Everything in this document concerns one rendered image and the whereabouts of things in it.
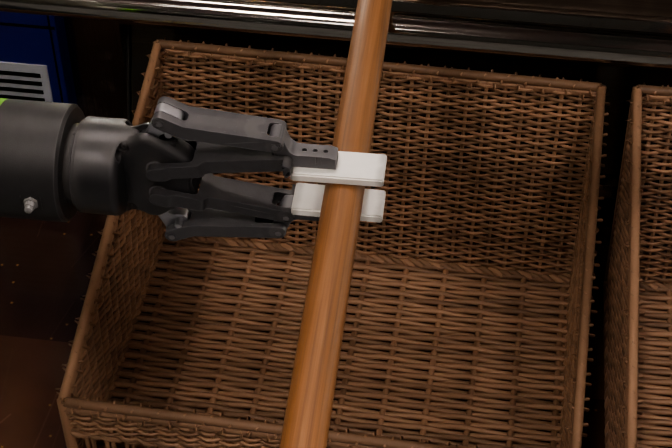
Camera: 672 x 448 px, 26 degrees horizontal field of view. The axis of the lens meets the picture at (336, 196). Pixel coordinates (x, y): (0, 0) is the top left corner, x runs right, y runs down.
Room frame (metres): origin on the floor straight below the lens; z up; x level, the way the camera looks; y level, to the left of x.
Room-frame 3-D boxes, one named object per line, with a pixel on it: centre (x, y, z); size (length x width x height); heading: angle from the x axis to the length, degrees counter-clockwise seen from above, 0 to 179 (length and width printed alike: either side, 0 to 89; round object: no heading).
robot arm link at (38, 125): (0.83, 0.23, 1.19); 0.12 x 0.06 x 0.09; 173
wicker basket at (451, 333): (1.14, -0.01, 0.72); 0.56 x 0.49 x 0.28; 81
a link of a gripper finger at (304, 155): (0.80, 0.02, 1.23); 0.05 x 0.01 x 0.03; 83
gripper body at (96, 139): (0.82, 0.15, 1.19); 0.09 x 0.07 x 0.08; 83
